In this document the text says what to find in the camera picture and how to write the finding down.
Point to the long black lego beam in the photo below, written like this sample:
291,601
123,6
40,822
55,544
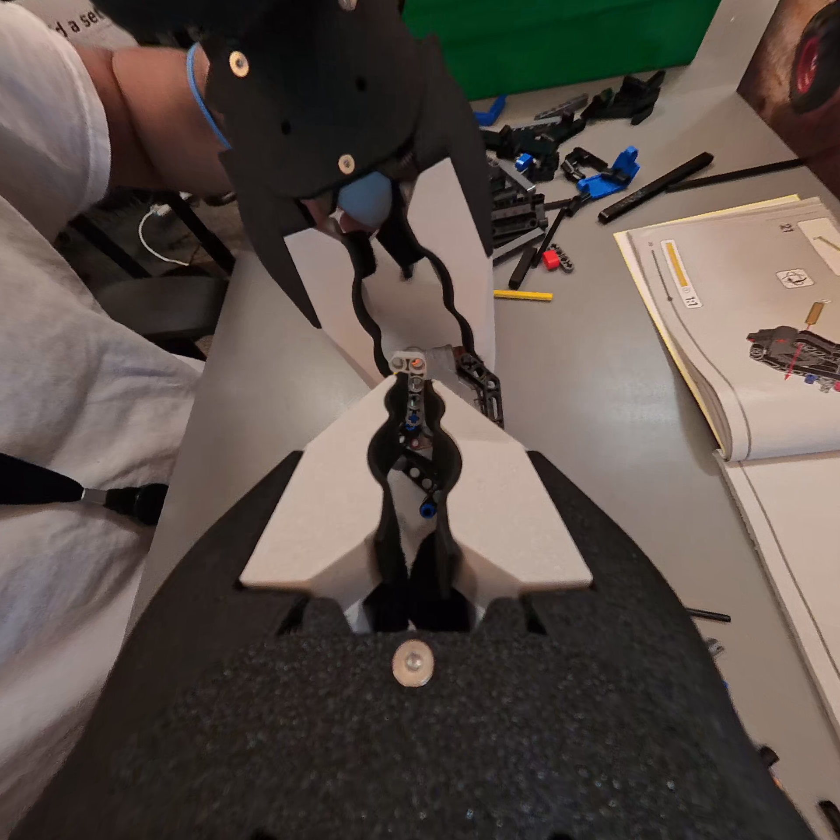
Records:
656,187

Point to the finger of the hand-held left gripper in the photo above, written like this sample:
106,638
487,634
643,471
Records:
478,282
315,275

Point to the black chair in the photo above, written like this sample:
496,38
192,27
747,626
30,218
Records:
164,308

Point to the person's left forearm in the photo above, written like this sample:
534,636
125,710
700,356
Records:
151,118

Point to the long thin black rod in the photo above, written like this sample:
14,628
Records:
735,174

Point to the pile of black lego parts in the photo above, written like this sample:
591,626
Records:
518,216

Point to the short black lego axle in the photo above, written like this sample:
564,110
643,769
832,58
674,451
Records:
709,615

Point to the small blue lego bracket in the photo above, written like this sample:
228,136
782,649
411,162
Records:
491,113

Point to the light grey angled lego beam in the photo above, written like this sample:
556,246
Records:
408,362

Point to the open lego instruction booklet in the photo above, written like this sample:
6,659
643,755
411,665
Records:
735,308

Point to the red lego connector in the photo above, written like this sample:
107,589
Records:
551,260

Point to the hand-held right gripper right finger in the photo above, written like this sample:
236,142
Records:
518,525

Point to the yellow lego axle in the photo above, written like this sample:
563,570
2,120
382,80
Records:
523,295

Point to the person's left hand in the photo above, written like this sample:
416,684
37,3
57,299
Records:
334,220

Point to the grey black lego assembly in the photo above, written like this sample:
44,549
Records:
489,394

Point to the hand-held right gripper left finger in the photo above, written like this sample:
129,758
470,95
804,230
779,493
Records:
315,518

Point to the large blue lego part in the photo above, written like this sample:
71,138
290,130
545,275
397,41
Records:
607,174

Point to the white printed sign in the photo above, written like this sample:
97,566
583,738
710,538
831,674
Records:
92,18

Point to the printed lego box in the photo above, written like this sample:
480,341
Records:
787,98

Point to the green storage bin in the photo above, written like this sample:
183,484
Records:
558,39

